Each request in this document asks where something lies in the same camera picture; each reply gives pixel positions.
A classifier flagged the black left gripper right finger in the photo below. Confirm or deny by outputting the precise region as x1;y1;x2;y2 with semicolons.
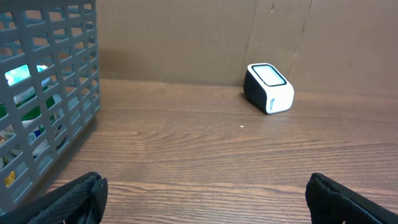
305;173;397;224

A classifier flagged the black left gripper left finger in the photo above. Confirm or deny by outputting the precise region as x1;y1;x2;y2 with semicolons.
1;172;108;224

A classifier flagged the yellow dish soap bottle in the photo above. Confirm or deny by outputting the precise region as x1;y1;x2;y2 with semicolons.
4;171;16;188

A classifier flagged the green lid white jar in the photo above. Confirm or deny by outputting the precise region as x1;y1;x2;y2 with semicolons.
1;87;59;158

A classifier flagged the teal snack packet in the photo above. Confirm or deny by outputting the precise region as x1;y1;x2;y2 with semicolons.
5;65;51;86

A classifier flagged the white black barcode scanner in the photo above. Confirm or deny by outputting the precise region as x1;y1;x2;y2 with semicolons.
243;63;294;114

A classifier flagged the grey plastic mesh basket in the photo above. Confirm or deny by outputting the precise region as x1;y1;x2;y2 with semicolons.
1;0;100;213

